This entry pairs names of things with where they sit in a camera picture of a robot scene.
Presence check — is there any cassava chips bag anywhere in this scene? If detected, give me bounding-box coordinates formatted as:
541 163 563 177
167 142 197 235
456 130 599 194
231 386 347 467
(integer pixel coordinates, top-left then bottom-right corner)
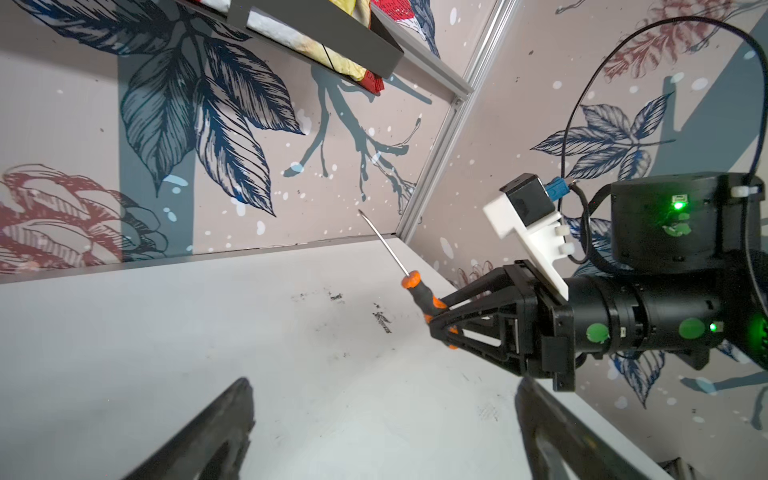
193 0 404 96

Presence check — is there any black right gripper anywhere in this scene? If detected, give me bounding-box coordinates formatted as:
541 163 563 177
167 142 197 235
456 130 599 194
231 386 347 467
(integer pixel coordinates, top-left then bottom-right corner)
429 260 646 479

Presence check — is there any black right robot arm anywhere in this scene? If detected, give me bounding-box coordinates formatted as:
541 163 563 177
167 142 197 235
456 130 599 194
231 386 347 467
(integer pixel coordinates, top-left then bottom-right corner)
402 172 767 392

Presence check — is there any black camera cable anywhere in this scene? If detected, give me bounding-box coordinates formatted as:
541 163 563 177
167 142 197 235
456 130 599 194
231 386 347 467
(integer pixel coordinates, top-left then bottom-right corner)
560 16 768 265

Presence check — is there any orange black screwdriver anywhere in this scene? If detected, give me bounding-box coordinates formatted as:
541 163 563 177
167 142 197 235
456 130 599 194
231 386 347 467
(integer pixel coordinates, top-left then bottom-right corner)
358 210 448 324

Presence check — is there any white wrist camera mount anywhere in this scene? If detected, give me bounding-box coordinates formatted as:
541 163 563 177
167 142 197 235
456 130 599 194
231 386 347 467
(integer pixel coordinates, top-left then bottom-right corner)
483 173 575 300

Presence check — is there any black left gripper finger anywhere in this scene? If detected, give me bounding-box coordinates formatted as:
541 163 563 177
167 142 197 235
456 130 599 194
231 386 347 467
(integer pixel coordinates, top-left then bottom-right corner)
126 377 255 479

